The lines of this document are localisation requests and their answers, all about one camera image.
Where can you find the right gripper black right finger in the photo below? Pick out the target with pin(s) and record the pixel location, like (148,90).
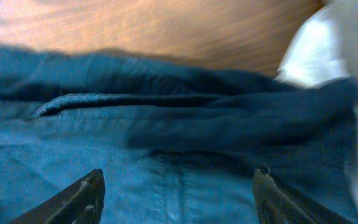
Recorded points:
(279,203)

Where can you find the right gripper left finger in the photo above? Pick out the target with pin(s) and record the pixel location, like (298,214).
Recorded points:
(80,203)

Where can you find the navy blue shorts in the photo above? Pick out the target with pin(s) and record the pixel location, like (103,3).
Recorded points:
(176,144)

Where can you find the white garment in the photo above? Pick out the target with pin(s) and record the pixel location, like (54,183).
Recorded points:
(325,48)

